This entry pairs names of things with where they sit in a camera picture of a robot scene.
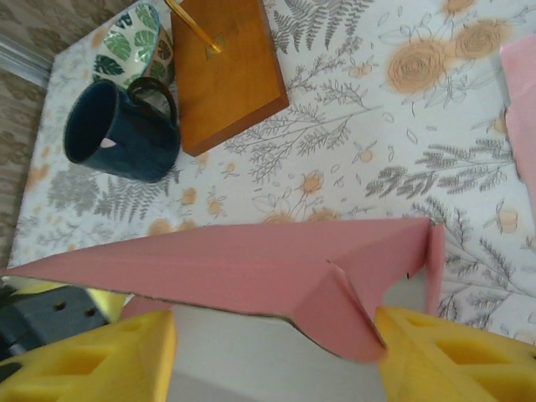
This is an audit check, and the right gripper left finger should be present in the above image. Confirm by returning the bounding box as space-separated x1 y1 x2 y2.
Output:
0 309 177 402

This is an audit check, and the gold wire mug stand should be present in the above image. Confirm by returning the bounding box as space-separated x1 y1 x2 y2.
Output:
165 0 290 158

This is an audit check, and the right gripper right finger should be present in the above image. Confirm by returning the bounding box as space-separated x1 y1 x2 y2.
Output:
374 305 536 402

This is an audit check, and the aluminium frame post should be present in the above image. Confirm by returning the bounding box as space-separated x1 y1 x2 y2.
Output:
0 33 54 87

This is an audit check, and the leaf pattern bowl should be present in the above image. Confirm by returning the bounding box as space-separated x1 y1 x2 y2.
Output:
91 3 176 91

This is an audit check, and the pink paper box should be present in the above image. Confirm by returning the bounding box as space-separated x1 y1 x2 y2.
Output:
500 31 536 193
0 217 447 402

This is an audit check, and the floral table mat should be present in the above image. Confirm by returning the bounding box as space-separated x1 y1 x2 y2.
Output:
8 0 536 348

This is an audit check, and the dark blue mug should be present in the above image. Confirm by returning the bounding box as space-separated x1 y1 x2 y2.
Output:
62 77 181 183

